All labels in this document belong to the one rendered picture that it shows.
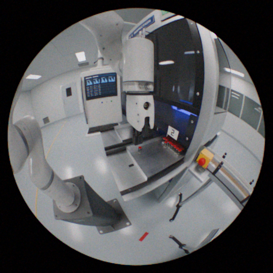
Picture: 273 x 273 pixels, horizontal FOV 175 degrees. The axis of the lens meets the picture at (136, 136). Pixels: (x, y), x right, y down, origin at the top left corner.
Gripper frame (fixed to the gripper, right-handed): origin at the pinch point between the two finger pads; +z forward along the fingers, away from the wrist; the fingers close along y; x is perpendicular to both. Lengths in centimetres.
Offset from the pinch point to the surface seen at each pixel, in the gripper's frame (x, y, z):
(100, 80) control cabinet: 3, 89, -28
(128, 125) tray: -17, 54, 21
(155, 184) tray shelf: -5.0, -9.5, 22.3
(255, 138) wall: -488, -196, 37
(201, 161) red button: -24.6, -18.0, 9.6
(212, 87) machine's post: -28.1, -10.9, -22.5
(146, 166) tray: -6.9, 1.9, 22.1
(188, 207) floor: -60, -46, 110
